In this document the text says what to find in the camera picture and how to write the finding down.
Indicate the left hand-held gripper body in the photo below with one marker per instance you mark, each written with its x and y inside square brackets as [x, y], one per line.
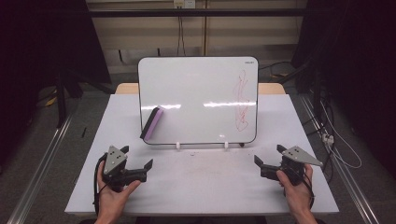
[115, 165]

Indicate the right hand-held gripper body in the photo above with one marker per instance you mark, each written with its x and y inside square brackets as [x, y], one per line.
[291, 163]

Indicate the purple and black eraser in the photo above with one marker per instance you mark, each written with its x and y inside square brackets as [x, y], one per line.
[153, 123]

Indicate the white whiteboard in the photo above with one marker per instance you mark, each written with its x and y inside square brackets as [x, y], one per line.
[199, 87]

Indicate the person's right hand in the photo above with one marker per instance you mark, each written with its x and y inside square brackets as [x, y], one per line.
[295, 194]

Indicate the person's left hand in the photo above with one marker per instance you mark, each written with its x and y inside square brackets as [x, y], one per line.
[113, 199]

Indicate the white whiteboard support clip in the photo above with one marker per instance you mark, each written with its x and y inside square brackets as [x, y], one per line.
[178, 146]
[226, 145]

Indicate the small black floor stick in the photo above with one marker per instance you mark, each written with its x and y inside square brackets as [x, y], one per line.
[84, 132]

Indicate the white table sheet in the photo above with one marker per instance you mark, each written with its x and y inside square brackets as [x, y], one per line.
[199, 183]

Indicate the black metal stand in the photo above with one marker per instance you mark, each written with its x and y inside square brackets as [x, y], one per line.
[60, 102]

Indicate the black curtain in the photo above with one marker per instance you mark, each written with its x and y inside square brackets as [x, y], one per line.
[358, 62]
[37, 40]

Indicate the black horizontal bar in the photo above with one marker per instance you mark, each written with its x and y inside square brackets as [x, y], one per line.
[193, 12]

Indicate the metal floor rail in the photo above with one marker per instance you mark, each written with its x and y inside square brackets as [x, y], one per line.
[348, 183]
[37, 177]

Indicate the white wall outlet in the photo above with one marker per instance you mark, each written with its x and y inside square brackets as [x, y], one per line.
[184, 3]

